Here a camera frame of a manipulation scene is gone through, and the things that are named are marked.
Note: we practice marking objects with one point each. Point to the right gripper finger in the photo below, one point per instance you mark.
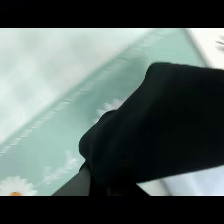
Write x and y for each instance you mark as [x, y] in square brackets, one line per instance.
[77, 185]

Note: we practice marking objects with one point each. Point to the black garment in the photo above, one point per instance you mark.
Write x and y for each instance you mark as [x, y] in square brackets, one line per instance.
[160, 126]

